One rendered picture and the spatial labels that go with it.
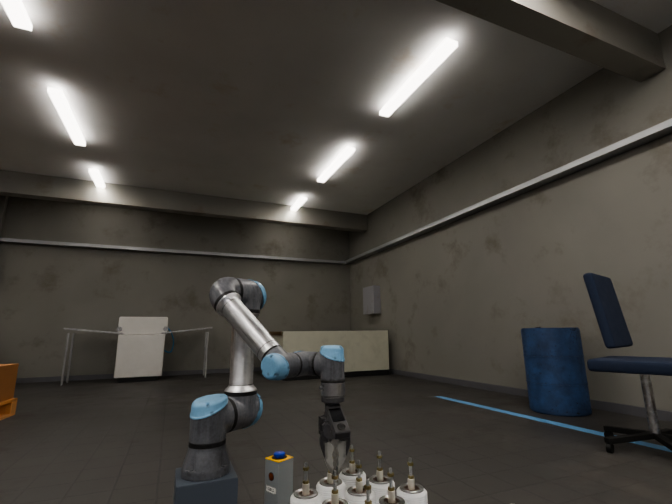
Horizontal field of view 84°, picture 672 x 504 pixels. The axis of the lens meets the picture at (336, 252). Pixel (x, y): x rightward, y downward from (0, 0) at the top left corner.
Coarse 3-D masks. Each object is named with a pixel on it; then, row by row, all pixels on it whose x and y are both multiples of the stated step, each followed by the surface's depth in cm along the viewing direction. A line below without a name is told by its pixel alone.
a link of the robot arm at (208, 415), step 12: (204, 396) 129; (216, 396) 128; (192, 408) 122; (204, 408) 120; (216, 408) 121; (228, 408) 126; (192, 420) 121; (204, 420) 119; (216, 420) 121; (228, 420) 124; (192, 432) 120; (204, 432) 119; (216, 432) 120; (228, 432) 128
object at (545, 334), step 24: (528, 336) 359; (552, 336) 343; (576, 336) 343; (528, 360) 358; (552, 360) 339; (576, 360) 337; (528, 384) 359; (552, 384) 336; (576, 384) 332; (552, 408) 333; (576, 408) 327
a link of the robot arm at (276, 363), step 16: (224, 288) 129; (240, 288) 136; (224, 304) 126; (240, 304) 126; (240, 320) 121; (256, 320) 122; (256, 336) 116; (272, 336) 119; (256, 352) 115; (272, 352) 112; (272, 368) 108; (288, 368) 110
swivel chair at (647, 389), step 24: (600, 288) 265; (600, 312) 256; (624, 336) 266; (600, 360) 239; (624, 360) 231; (648, 360) 227; (648, 384) 236; (648, 408) 235; (624, 432) 247; (648, 432) 233
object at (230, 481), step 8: (176, 472) 122; (232, 472) 121; (176, 480) 115; (184, 480) 115; (208, 480) 115; (216, 480) 115; (224, 480) 115; (232, 480) 116; (176, 488) 110; (184, 488) 111; (192, 488) 111; (200, 488) 112; (208, 488) 113; (216, 488) 114; (224, 488) 115; (232, 488) 116; (176, 496) 110; (184, 496) 110; (192, 496) 111; (200, 496) 112; (208, 496) 113; (216, 496) 113; (224, 496) 114; (232, 496) 115
